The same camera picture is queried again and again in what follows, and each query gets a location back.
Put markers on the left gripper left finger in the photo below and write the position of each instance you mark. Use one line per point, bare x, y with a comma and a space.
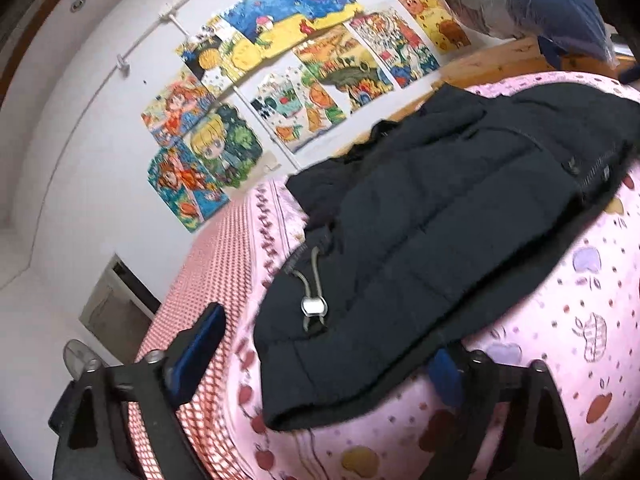
89, 419

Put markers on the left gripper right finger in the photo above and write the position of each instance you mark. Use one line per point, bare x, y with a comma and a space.
536, 441

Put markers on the black padded jacket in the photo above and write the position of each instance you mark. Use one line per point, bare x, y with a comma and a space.
427, 233

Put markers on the standing fan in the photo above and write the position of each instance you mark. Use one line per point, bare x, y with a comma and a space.
78, 358

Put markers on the grey door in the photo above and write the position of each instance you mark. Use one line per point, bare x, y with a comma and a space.
119, 311

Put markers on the pink apple print quilt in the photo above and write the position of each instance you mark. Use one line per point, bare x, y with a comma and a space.
582, 322

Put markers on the orange-haired girl drawing lower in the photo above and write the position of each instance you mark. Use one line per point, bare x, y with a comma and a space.
185, 186

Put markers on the blond boy drawing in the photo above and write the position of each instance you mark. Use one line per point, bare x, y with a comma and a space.
226, 146

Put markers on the anime girl drawing upper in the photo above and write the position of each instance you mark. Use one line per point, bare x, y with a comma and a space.
177, 108

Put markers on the fruit juice drawing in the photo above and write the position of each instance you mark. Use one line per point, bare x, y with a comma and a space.
294, 106

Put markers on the pineapple yellow drawing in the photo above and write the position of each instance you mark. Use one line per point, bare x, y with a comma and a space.
219, 55

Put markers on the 2024 city drawing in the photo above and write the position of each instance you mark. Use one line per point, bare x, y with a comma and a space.
396, 44

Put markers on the yellow bear drawing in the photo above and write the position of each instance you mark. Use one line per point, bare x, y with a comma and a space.
437, 24

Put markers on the landscape hills drawing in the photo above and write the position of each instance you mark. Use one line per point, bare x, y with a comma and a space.
338, 59

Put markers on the blue sea beach drawing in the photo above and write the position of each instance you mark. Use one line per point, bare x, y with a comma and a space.
275, 26

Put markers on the plastic bag of bedding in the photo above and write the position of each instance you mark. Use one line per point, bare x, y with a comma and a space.
571, 26

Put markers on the wooden bed frame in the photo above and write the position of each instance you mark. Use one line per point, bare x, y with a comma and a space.
514, 59

